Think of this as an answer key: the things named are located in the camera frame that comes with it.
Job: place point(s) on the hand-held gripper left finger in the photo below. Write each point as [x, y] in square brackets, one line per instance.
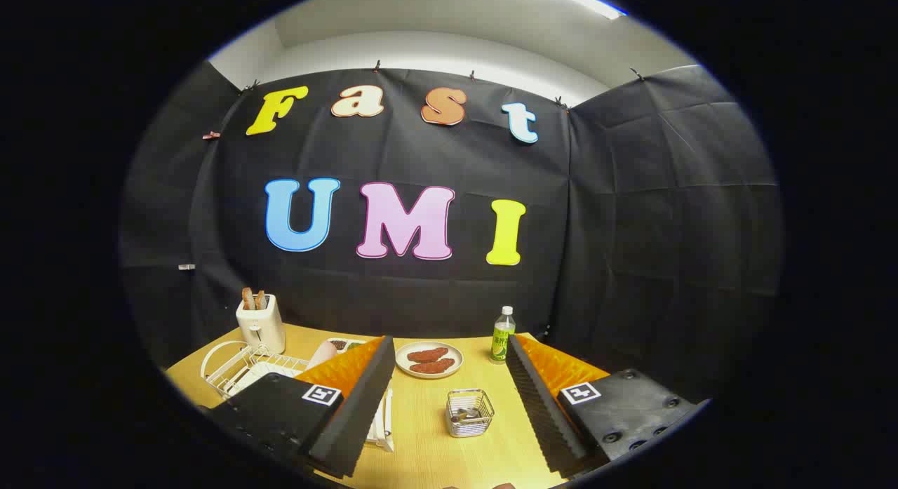
[354, 422]

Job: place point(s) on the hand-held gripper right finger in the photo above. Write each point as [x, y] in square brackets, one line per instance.
[544, 419]

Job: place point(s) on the white plate with meat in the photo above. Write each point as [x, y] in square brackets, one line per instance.
[403, 359]

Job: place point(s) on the white divided tray with beans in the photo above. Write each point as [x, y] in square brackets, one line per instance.
[340, 345]

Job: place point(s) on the green tea bottle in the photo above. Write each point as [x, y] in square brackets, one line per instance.
[501, 342]

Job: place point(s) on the red meat piece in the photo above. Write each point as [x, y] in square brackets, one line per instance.
[428, 354]
[433, 366]

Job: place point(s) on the white toaster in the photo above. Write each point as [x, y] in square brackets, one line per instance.
[261, 327]

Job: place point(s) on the black backdrop cloth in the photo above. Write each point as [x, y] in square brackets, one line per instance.
[435, 292]

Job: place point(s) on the toast slice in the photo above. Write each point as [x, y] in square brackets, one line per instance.
[248, 299]
[260, 299]

